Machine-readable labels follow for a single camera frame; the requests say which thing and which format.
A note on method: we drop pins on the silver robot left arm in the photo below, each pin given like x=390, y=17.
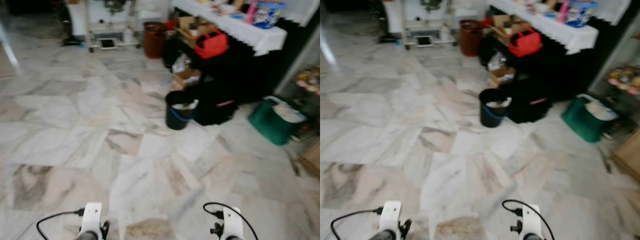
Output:
x=382, y=235
x=86, y=236

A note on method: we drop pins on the black bucket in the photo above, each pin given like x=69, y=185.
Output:
x=492, y=116
x=177, y=117

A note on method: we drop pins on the green bag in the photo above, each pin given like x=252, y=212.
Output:
x=270, y=125
x=582, y=122

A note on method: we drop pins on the black backpack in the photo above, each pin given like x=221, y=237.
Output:
x=530, y=102
x=215, y=102

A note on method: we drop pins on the small cardboard box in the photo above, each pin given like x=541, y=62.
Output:
x=186, y=77
x=501, y=76

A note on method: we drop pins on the white plastic bag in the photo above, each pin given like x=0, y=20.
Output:
x=181, y=64
x=496, y=61

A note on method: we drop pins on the bunch of flowers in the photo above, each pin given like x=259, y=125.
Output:
x=309, y=80
x=625, y=77

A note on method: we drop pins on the red bag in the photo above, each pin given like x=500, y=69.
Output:
x=212, y=45
x=525, y=42

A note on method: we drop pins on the black tablet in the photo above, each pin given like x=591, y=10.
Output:
x=107, y=43
x=424, y=41

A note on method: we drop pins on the brown bin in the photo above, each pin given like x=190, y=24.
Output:
x=470, y=40
x=154, y=42

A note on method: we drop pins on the white bottle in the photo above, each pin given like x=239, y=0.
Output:
x=445, y=32
x=128, y=35

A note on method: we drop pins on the large open cardboard box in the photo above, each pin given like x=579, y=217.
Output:
x=502, y=25
x=187, y=27

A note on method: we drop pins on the white lace tablecloth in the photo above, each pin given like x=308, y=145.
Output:
x=235, y=27
x=550, y=25

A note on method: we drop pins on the white wheeled cart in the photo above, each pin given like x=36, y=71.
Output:
x=112, y=20
x=430, y=17

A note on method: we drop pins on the pink bottle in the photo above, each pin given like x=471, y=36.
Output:
x=250, y=12
x=563, y=11

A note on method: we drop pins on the blue and white tub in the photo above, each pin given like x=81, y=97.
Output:
x=267, y=14
x=580, y=12

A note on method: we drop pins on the white hanging cloth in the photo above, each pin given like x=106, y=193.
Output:
x=302, y=10
x=617, y=9

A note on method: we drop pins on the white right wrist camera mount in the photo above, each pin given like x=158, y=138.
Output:
x=531, y=220
x=232, y=222

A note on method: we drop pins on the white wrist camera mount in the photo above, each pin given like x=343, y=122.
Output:
x=92, y=215
x=390, y=212
x=531, y=220
x=232, y=222

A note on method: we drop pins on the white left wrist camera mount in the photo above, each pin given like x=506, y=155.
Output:
x=92, y=215
x=390, y=212

